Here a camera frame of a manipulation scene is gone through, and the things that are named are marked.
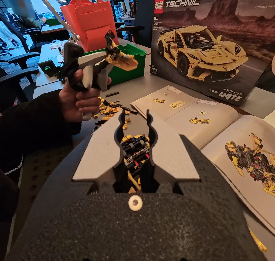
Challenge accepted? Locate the orange plastic carry case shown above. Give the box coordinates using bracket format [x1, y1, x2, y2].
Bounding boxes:
[60, 0, 120, 53]

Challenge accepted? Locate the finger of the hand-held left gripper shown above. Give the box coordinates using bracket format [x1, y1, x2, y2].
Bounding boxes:
[93, 63, 110, 93]
[77, 50, 114, 68]

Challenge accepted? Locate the pile of yellow brick pieces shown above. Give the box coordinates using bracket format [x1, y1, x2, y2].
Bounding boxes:
[93, 97, 139, 130]

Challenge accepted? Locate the green plastic bin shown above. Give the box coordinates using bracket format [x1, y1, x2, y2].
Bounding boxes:
[84, 44, 147, 86]

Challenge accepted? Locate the open instruction booklet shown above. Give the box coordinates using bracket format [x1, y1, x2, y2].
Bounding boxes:
[130, 86, 275, 235]

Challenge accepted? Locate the yellow brick wing piece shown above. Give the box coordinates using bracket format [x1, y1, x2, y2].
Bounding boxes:
[105, 30, 139, 72]

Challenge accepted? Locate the toy car set box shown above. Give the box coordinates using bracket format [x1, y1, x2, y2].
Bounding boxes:
[150, 0, 275, 107]

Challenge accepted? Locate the small black device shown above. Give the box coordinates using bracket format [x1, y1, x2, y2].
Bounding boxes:
[38, 60, 58, 77]

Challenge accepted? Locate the person's left hand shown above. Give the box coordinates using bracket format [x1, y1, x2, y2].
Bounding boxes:
[58, 70, 113, 123]

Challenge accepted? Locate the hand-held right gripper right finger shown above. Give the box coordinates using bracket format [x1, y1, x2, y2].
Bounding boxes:
[146, 110, 201, 193]

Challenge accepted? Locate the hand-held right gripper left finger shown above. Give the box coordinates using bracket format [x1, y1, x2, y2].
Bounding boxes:
[72, 110, 126, 193]

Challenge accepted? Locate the yellow toy brick car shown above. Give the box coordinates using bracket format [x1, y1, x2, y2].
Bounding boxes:
[120, 134, 152, 193]

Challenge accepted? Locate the grey desk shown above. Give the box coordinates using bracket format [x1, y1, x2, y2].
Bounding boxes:
[9, 39, 275, 261]

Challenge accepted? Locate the black office chair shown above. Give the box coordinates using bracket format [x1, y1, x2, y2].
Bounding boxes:
[0, 52, 41, 96]

